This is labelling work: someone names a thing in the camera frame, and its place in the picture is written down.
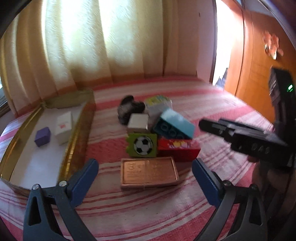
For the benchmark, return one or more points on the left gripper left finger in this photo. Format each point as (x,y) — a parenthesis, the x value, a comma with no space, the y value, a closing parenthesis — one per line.
(40,222)

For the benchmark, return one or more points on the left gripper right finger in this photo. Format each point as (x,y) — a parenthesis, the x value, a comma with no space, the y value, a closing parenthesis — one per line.
(250,220)

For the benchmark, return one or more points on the purple small block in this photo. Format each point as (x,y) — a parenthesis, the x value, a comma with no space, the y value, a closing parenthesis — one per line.
(42,136)

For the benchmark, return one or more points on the white Oriental Club box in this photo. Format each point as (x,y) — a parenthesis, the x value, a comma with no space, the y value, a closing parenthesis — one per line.
(63,127)

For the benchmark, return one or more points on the red building block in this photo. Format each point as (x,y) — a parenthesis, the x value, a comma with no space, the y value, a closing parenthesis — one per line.
(179,150)

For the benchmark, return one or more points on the green soccer ball block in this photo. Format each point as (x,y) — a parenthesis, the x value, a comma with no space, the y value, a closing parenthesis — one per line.
(142,145)

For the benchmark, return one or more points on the teal building block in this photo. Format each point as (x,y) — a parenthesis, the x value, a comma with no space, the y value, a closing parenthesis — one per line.
(172,125)

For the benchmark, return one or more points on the person's right hand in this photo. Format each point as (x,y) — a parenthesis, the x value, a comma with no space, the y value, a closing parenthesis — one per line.
(278,180)

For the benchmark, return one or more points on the gold tin box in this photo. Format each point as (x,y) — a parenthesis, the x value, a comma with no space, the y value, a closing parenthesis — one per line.
(50,145)

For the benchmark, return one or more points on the copper rectangular tin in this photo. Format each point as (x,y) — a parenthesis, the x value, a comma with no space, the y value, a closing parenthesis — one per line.
(148,173)

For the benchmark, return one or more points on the orange wooden door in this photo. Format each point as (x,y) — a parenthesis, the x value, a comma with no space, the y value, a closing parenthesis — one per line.
(250,65)

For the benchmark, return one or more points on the small silver box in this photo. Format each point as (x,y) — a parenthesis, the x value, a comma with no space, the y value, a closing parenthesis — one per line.
(138,123)

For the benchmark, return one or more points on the black fuzzy object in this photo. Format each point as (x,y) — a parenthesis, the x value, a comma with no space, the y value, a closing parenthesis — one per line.
(127,107)

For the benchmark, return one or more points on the gray box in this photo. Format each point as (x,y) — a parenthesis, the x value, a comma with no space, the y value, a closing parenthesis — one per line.
(154,112)

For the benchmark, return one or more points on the yellow green packet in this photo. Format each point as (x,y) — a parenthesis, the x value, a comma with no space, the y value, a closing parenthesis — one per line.
(158,99)

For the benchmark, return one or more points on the cream patterned curtain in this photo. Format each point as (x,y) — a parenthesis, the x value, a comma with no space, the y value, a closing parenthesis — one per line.
(54,47)

